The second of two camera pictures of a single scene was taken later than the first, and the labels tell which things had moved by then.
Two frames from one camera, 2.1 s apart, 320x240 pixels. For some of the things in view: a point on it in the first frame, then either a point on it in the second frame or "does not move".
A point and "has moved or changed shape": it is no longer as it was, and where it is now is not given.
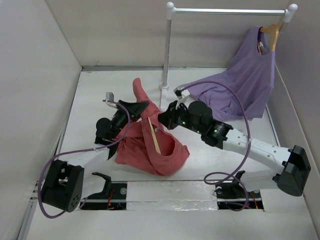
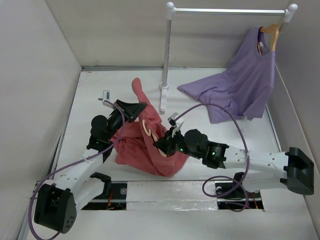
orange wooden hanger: (274, 29) does not move
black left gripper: (135, 109) does not move
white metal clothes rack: (288, 13) does not move
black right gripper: (167, 118) -> (166, 145)
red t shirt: (144, 142) does not move
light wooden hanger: (154, 137) has moved or changed shape
